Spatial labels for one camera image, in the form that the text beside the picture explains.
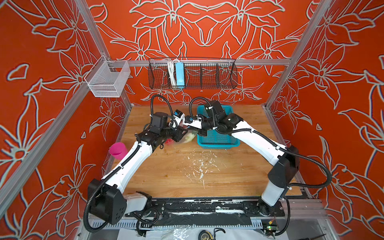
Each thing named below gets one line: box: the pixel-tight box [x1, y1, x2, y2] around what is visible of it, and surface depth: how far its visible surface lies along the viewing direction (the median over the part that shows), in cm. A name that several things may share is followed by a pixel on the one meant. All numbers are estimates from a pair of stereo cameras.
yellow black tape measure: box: [198, 230, 214, 240], surface depth 66 cm
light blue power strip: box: [175, 62, 185, 89], surface depth 92 cm
